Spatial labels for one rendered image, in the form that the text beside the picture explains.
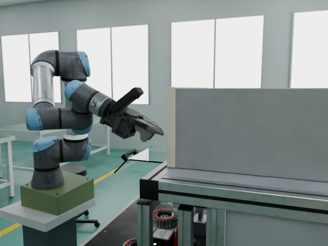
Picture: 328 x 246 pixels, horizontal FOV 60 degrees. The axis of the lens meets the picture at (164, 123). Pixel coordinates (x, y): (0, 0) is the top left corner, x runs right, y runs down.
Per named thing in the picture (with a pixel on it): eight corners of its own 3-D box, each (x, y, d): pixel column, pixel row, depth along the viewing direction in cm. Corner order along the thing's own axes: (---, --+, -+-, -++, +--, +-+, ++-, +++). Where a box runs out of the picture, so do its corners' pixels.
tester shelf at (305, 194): (139, 198, 64) (139, 178, 63) (201, 143, 128) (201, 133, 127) (370, 230, 50) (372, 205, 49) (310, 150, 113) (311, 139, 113)
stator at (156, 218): (147, 228, 110) (147, 218, 109) (153, 215, 120) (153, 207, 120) (176, 230, 107) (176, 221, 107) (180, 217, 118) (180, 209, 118)
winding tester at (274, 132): (166, 167, 73) (166, 87, 70) (201, 139, 114) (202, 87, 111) (341, 184, 60) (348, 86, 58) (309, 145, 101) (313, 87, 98)
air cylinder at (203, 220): (191, 235, 107) (191, 220, 106) (195, 226, 114) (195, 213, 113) (204, 237, 105) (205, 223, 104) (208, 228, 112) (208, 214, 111)
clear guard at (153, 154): (113, 173, 105) (113, 157, 104) (140, 158, 127) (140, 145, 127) (200, 182, 94) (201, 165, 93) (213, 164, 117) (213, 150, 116)
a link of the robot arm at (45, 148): (33, 161, 142) (31, 135, 139) (62, 159, 147) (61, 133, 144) (32, 170, 131) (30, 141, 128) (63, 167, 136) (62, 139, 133)
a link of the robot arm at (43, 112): (27, 43, 123) (24, 113, 89) (54, 45, 127) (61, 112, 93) (29, 67, 130) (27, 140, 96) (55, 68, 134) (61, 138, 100)
